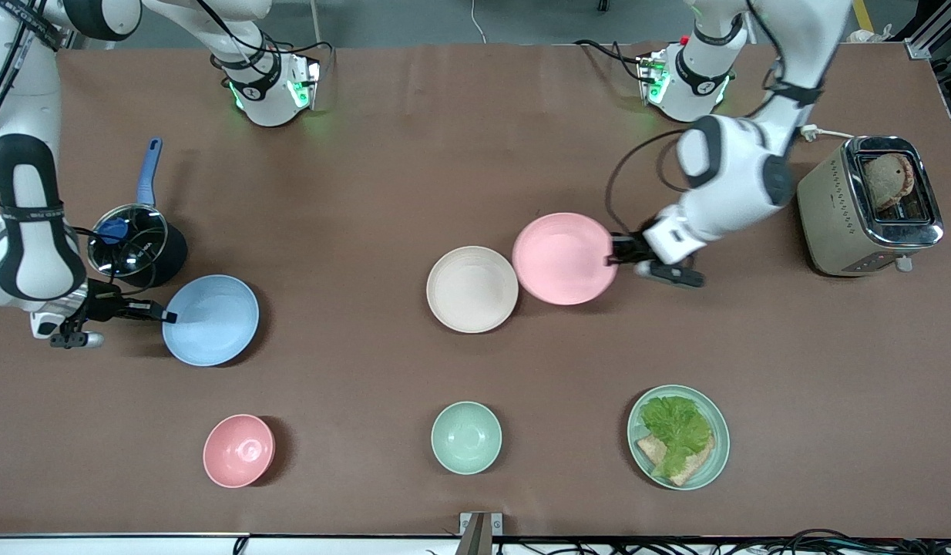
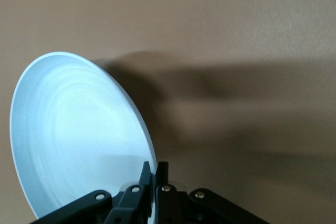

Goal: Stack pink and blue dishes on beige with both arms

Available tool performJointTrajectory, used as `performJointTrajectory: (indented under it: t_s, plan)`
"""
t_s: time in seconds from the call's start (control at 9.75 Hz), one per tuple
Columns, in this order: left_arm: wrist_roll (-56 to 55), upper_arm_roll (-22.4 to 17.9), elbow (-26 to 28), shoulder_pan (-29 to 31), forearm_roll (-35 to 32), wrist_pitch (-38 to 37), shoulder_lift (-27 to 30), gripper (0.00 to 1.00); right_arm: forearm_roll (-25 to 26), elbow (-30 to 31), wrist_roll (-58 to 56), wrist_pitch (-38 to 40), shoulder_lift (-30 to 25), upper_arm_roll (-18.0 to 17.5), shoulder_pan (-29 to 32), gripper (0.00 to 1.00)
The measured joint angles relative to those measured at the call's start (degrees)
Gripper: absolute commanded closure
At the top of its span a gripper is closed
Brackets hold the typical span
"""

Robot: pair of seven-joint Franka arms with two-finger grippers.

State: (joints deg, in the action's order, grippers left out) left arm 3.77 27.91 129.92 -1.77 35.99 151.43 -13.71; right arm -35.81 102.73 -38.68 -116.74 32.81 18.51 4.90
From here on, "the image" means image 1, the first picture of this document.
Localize beige chrome toaster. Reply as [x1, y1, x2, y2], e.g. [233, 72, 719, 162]
[797, 136, 945, 278]

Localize pink plate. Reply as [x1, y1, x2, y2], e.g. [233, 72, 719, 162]
[512, 213, 620, 306]

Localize small green bowl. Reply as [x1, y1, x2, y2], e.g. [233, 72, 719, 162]
[431, 401, 502, 476]

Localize grey metal bracket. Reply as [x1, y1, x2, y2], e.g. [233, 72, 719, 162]
[459, 512, 503, 555]

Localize brown bread slice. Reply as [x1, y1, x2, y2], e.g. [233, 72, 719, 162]
[636, 434, 715, 487]

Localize dark saucepan blue handle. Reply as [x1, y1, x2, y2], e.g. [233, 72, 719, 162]
[86, 137, 188, 289]

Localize green lettuce leaf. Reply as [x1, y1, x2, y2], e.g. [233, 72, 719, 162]
[640, 395, 713, 479]

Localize black base cable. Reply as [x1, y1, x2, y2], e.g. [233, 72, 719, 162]
[573, 39, 647, 82]

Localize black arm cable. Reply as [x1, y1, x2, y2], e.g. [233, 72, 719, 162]
[66, 224, 126, 292]
[604, 127, 696, 234]

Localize grey connector box green light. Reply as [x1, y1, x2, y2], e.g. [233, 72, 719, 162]
[637, 52, 670, 105]
[287, 60, 322, 110]

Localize black cable bundle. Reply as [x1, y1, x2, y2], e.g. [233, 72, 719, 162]
[583, 528, 951, 555]

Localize white power plug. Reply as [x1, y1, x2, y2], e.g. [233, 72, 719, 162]
[799, 123, 859, 144]

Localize glass lid blue knob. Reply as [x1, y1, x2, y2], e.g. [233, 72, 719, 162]
[87, 203, 169, 277]

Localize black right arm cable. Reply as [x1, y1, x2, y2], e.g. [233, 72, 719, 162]
[66, 224, 126, 292]

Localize beige plate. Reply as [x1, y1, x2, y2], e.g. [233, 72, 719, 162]
[426, 246, 520, 334]

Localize small pink bowl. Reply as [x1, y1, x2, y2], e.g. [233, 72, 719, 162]
[203, 414, 276, 489]

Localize dark toast slice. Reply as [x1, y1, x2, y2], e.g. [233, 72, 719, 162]
[863, 153, 916, 213]

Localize light blue plate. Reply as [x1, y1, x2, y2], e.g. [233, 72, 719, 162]
[162, 274, 260, 367]

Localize green plate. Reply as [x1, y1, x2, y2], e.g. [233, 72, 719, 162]
[627, 385, 731, 491]

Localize aluminium frame profile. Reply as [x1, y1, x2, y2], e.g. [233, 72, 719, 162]
[905, 0, 951, 61]

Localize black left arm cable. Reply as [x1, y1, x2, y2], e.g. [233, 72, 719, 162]
[604, 127, 696, 234]

